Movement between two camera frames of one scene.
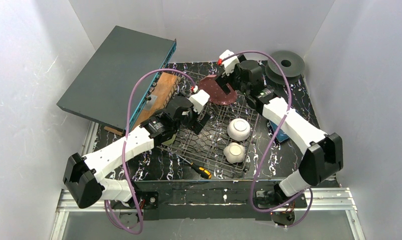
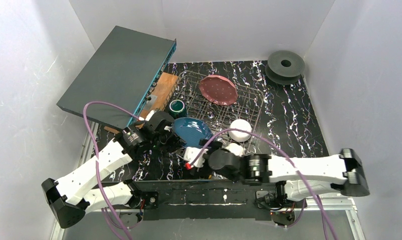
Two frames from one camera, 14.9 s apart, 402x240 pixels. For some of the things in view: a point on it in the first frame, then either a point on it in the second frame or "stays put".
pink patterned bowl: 239,129 stays put
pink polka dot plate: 217,94 stays put
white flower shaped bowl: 235,152 stays put
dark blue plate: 282,136 to 191,130
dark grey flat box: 102,91 stays put
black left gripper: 194,118 to 169,141
